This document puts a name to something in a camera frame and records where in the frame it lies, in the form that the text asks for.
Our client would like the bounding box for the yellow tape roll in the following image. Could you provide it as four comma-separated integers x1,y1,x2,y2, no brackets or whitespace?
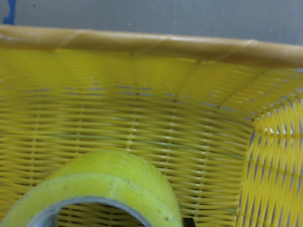
1,151,183,227

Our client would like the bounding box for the yellow woven basket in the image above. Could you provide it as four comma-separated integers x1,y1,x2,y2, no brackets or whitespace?
0,26,303,227

